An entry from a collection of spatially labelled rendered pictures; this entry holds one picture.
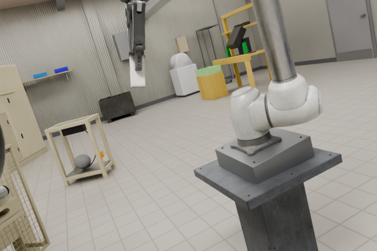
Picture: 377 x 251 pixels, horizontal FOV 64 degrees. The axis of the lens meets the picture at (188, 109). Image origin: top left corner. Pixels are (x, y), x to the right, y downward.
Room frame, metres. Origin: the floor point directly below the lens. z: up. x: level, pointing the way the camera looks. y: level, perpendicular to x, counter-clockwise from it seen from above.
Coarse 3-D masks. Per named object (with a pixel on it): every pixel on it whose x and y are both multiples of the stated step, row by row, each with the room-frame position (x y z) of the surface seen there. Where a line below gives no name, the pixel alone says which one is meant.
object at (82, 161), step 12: (72, 120) 4.07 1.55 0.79; (84, 120) 3.72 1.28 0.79; (96, 120) 4.02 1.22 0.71; (48, 132) 3.81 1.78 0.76; (60, 132) 4.11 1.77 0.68; (72, 132) 3.84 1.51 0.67; (96, 144) 3.75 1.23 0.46; (72, 156) 4.12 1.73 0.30; (84, 156) 3.90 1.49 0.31; (96, 156) 3.72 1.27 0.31; (108, 156) 4.02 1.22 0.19; (60, 168) 3.81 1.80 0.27; (84, 168) 3.90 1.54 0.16; (96, 168) 3.81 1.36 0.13; (108, 168) 3.84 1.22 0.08
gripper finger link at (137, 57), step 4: (136, 44) 0.65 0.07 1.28; (140, 44) 0.65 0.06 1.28; (136, 48) 0.65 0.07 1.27; (140, 48) 0.65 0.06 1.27; (136, 52) 0.66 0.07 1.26; (140, 52) 0.66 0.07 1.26; (136, 56) 0.66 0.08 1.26; (140, 56) 0.66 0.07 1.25; (136, 60) 0.66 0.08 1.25; (140, 60) 0.66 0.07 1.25; (136, 64) 0.65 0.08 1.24; (140, 64) 0.66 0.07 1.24; (136, 68) 0.65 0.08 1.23; (140, 68) 0.66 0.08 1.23
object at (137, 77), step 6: (132, 60) 0.67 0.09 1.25; (132, 66) 0.66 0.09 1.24; (144, 66) 0.67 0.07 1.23; (132, 72) 0.66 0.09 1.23; (138, 72) 0.66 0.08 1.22; (144, 72) 0.67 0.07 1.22; (132, 78) 0.66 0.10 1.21; (138, 78) 0.66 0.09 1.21; (144, 78) 0.66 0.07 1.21; (132, 84) 0.65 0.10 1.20; (138, 84) 0.66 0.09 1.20; (144, 84) 0.66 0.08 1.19
